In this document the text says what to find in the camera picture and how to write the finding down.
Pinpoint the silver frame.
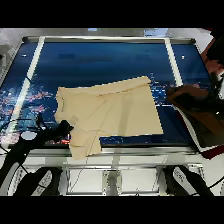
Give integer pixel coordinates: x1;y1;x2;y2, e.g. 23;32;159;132
0;34;224;197

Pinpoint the dark red garment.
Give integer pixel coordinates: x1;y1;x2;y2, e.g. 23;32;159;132
201;145;224;161

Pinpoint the cream T-shirt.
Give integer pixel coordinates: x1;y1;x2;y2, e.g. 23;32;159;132
54;75;165;161

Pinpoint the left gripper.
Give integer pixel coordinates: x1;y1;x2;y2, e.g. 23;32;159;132
56;119;75;136

